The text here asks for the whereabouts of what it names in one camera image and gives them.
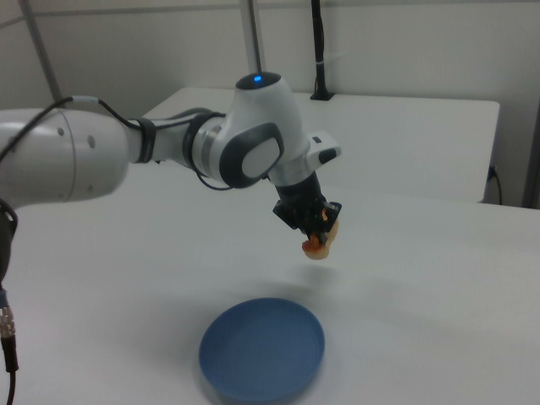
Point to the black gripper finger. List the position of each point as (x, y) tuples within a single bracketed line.
[(328, 221), (306, 223)]

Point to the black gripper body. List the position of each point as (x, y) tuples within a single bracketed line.
[(297, 196)]

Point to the orange glazed bread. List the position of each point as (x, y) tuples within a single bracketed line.
[(318, 252)]

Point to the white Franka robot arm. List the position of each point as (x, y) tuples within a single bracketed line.
[(253, 135)]

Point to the white side table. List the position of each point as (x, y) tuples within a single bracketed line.
[(401, 139)]

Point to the blue round plate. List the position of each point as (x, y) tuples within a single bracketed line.
[(261, 350)]

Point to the black camera pole with base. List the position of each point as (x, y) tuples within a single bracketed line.
[(319, 50)]

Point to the grey partition post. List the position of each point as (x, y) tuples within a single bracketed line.
[(42, 50), (252, 34)]

